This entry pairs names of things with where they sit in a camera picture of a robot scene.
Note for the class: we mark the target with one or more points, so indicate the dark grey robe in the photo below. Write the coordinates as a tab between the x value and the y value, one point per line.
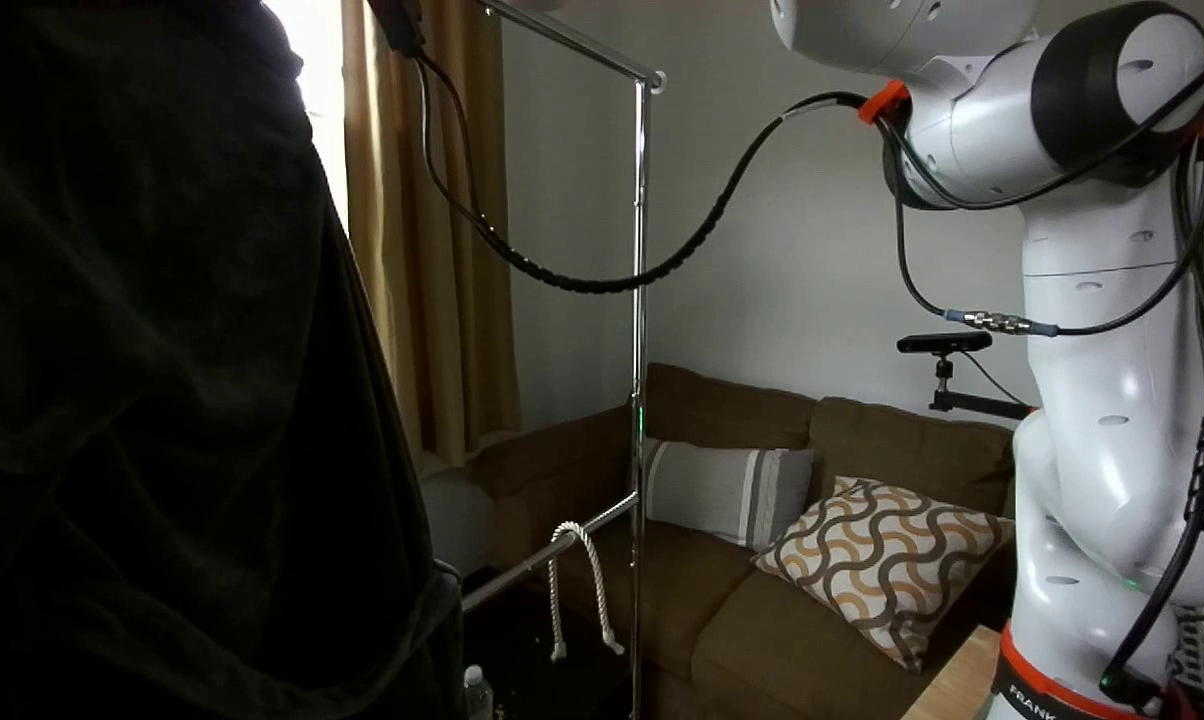
205	488

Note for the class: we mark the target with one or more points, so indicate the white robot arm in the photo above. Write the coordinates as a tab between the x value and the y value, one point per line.
1094	135

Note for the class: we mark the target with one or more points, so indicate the grey striped pillow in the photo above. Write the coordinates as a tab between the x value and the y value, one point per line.
734	495

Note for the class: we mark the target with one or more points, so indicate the brown sofa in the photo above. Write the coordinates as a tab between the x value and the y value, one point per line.
719	639

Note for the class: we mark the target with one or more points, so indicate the brown curtain beside sofa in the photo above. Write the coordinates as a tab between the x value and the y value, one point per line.
442	303

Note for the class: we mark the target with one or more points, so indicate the wavy patterned cushion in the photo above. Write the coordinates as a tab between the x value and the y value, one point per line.
886	563

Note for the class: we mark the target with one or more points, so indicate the clear plastic bottle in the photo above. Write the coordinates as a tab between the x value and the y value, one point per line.
477	694

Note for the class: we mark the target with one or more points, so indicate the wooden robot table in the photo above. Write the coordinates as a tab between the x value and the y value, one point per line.
961	685

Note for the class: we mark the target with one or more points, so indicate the chrome clothes rail frame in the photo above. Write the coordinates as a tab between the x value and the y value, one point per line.
630	510

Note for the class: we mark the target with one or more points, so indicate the black camera on stand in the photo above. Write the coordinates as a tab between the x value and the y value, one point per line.
946	348

